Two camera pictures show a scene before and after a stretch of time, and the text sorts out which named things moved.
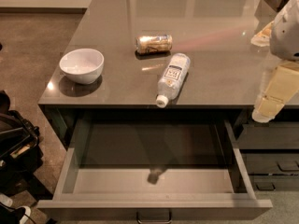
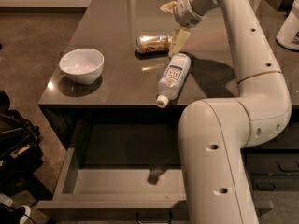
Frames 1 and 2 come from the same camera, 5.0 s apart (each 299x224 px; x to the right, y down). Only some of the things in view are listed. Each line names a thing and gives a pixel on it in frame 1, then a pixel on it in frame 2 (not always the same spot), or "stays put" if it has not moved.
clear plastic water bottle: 172,78 stays put
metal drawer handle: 153,216 stays put
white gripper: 286,32 -> 186,12
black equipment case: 21,152 stays put
